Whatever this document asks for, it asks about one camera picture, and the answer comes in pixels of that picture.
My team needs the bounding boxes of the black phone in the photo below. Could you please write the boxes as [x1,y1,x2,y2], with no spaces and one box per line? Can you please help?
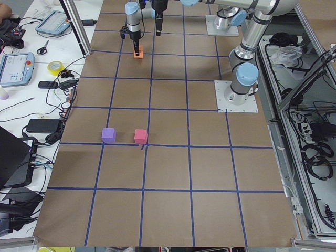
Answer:
[38,81,59,89]

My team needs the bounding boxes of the black laptop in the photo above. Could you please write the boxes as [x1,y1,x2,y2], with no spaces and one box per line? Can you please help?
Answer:
[1,128,37,189]

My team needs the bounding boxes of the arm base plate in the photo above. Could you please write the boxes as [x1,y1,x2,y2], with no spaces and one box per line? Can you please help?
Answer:
[214,80,258,113]
[205,15,239,36]

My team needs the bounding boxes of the teach pendant near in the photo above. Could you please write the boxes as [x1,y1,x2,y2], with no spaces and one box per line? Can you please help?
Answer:
[1,52,35,87]

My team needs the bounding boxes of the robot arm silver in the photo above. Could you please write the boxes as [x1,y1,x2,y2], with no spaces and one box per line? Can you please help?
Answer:
[205,1,298,105]
[119,1,168,58]

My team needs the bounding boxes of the orange foam cube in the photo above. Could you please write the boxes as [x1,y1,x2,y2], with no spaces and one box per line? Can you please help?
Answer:
[133,45,144,58]

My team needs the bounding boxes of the teach pendant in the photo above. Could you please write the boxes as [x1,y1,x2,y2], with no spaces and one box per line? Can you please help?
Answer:
[35,10,70,36]
[1,52,35,87]

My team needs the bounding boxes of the yellow tape roll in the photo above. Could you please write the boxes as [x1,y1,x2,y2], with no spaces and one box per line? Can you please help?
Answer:
[47,60,65,76]

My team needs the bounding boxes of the teach pendant far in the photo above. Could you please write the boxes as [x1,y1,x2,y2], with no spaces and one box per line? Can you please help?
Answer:
[35,10,70,36]

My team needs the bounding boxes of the black power adapter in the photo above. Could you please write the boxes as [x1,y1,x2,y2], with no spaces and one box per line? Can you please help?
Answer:
[26,119,61,133]

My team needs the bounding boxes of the pink foam cube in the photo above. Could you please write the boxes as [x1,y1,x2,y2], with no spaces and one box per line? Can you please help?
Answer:
[134,129,148,144]

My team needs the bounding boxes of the purple foam cube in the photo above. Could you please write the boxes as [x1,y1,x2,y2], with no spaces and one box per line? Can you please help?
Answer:
[101,128,117,143]

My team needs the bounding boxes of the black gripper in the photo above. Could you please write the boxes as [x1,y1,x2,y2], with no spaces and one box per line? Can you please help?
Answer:
[152,0,168,36]
[120,26,141,56]

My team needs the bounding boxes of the black handled scissors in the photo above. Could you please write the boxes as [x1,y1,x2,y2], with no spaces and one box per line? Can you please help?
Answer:
[36,40,49,55]

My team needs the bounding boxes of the aluminium frame post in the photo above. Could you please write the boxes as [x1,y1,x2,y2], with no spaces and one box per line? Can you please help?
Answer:
[59,0,91,57]

